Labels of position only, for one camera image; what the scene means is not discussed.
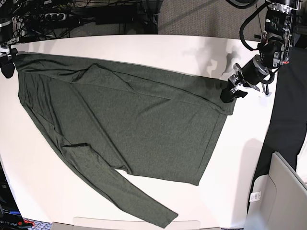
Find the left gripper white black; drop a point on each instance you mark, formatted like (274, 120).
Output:
(248, 76)

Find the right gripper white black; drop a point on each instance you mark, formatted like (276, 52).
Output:
(6, 64)

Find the dark green long-sleeve shirt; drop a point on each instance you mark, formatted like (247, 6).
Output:
(102, 117)

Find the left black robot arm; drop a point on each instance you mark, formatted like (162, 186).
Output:
(273, 49)

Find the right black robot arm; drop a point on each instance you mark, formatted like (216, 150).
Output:
(6, 23)

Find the white barcode label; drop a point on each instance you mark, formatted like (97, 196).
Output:
(255, 196)

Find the black box under table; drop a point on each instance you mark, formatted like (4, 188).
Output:
(114, 15)

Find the beige plastic bin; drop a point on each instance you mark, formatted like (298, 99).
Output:
(283, 203)

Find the red clamp lower left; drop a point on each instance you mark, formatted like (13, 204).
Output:
(25, 224)

